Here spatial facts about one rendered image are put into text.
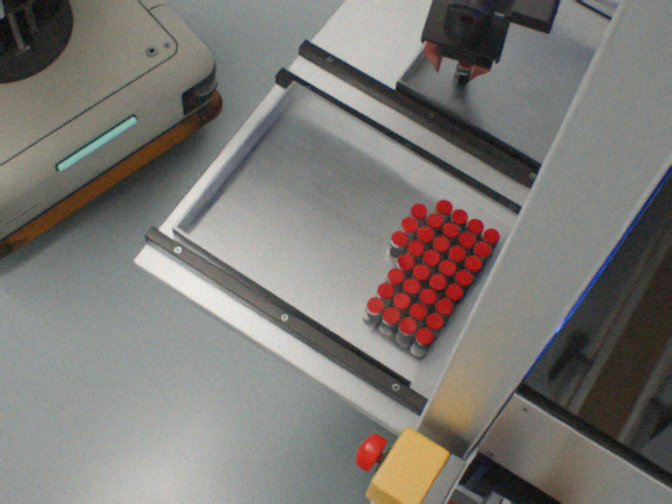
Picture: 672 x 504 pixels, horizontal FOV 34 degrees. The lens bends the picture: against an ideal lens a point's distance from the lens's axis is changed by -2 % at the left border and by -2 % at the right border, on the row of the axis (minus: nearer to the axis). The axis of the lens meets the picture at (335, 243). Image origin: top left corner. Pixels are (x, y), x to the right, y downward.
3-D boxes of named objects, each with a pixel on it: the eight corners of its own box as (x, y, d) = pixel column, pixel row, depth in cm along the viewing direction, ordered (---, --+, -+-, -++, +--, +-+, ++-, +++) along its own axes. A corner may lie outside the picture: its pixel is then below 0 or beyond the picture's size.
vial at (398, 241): (407, 251, 136) (412, 235, 132) (398, 265, 135) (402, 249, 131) (392, 242, 137) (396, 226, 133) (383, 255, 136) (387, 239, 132)
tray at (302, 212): (514, 228, 139) (520, 215, 136) (407, 390, 129) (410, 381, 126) (292, 95, 145) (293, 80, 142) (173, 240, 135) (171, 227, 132)
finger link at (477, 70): (480, 102, 143) (493, 61, 134) (428, 87, 143) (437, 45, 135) (492, 62, 145) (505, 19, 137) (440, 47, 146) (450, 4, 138)
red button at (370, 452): (399, 454, 116) (403, 444, 112) (379, 485, 114) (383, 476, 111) (368, 435, 116) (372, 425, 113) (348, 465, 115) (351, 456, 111)
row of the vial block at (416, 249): (450, 221, 139) (456, 204, 134) (374, 331, 132) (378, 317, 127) (435, 212, 139) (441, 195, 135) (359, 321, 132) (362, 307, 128)
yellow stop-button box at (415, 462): (455, 477, 117) (467, 461, 110) (421, 534, 114) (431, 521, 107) (395, 440, 118) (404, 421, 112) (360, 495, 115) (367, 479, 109)
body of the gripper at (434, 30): (497, 67, 135) (509, 32, 129) (418, 45, 136) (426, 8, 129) (508, 27, 138) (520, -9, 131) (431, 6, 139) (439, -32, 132)
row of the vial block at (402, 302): (465, 230, 138) (472, 214, 134) (390, 341, 131) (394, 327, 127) (450, 221, 139) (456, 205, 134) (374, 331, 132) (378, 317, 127)
